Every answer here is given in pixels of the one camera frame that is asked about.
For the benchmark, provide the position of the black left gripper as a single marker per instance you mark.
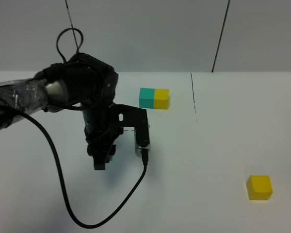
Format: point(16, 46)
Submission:
point(100, 133)

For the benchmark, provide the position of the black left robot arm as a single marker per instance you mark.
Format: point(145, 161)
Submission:
point(84, 84)

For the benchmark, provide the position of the teal template block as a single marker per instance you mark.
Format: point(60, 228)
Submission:
point(146, 98)

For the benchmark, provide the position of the yellow template block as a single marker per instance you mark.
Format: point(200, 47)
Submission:
point(161, 99)

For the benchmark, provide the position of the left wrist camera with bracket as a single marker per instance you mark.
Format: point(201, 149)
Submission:
point(129, 116)

